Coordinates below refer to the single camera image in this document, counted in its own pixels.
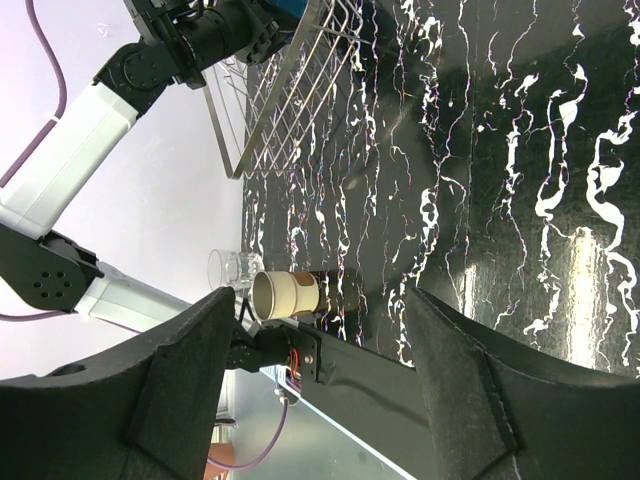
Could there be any brown paper cup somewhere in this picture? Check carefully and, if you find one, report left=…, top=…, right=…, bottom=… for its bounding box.
left=251, top=271, right=320, bottom=321

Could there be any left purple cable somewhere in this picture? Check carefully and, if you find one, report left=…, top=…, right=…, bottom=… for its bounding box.
left=0, top=0, right=69, bottom=186

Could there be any clear plastic cup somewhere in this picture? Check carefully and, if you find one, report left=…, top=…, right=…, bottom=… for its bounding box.
left=207, top=249, right=264, bottom=290

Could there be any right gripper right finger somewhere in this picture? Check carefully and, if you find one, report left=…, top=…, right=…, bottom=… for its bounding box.
left=406, top=289, right=639, bottom=479

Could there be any dark blue ceramic mug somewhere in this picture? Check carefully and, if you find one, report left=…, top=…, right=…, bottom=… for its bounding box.
left=268, top=0, right=308, bottom=20

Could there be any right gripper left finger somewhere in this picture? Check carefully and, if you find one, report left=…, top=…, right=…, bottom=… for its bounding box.
left=1, top=287, right=235, bottom=479

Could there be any wire dish rack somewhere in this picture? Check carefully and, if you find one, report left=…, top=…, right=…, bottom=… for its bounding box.
left=204, top=1, right=368, bottom=180

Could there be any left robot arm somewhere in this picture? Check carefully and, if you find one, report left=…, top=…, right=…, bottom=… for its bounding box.
left=1, top=1, right=308, bottom=332

